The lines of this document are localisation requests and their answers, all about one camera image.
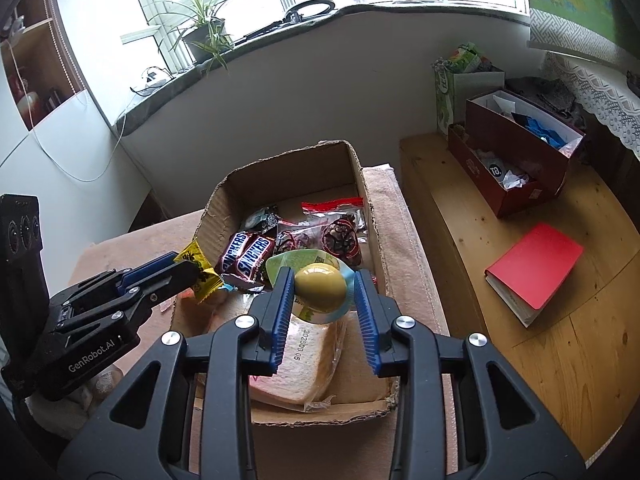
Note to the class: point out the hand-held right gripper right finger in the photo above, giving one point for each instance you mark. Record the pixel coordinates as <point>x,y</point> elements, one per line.
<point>367,330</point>

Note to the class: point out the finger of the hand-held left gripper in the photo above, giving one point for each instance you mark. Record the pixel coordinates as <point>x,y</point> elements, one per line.
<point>165,280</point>
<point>150,265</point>

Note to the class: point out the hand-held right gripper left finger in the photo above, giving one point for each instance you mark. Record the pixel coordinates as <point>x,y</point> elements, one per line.
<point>280,325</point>

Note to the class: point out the yellow candy packet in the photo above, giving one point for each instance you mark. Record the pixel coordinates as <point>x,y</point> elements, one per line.
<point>210,285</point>

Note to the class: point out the green jelly cup yellow dome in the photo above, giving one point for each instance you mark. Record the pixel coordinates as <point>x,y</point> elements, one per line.
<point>320,285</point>

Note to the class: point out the large brown chocolate bar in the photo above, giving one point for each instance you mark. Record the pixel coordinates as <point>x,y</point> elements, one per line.
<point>256,260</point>

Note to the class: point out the small brown chocolate bar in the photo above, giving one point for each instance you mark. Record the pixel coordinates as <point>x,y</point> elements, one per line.
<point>231,250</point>

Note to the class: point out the black silver snack packet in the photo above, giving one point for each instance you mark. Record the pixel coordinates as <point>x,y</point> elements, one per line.
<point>262,219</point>

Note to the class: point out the cardboard box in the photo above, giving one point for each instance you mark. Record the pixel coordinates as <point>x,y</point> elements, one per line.
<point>300,175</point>

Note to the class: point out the beige plastic bag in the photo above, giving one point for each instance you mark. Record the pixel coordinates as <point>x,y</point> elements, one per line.
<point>100,385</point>

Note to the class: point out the packaged bread slice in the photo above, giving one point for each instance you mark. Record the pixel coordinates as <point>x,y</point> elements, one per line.
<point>305,360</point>

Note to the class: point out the red book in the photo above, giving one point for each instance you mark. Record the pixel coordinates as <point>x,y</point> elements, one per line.
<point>537,265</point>

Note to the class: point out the red round jar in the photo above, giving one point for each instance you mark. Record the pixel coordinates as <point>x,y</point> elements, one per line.
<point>27,105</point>

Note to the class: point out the dark stone windowsill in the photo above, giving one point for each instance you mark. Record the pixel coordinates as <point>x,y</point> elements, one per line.
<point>250,52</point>

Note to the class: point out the potted spider plant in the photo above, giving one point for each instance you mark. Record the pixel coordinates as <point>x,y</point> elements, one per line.
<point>205,35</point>

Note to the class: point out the dark red shoe box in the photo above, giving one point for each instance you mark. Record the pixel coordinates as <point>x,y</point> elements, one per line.
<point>505,135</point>

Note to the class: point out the green paper bag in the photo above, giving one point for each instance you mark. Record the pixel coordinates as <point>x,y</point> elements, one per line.
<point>450,95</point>

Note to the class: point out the blue plastic bag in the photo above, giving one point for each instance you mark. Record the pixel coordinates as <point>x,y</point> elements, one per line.
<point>542,127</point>

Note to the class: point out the grey cloth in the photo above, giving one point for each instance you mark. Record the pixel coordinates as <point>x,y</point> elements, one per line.
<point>542,92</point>

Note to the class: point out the white lace cloth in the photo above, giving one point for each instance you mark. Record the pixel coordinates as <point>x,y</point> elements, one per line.
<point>590,80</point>

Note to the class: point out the wooden wall shelf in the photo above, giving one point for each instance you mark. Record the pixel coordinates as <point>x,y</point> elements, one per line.
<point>50,35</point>

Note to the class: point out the wall map poster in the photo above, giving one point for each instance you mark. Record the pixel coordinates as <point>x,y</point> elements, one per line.
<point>575,0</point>

